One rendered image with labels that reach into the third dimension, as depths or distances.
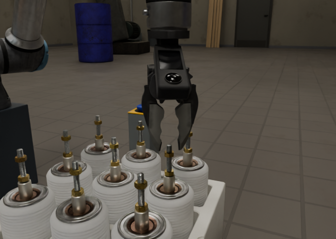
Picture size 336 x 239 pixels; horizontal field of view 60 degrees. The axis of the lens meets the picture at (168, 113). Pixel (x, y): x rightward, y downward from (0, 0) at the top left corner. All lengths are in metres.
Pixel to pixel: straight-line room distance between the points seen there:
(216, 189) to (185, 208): 0.18
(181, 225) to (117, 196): 0.13
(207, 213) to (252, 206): 0.40
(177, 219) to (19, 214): 0.27
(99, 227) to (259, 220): 0.57
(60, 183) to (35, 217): 0.10
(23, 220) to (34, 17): 0.62
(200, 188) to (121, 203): 0.18
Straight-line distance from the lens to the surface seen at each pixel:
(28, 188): 0.60
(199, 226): 0.60
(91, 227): 0.51
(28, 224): 0.59
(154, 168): 0.69
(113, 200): 0.59
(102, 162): 0.74
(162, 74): 0.43
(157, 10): 0.48
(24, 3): 0.98
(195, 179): 0.64
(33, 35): 1.04
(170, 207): 0.54
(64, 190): 0.66
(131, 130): 0.87
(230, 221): 0.94
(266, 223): 0.96
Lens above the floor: 0.54
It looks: 16 degrees down
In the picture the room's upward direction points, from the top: straight up
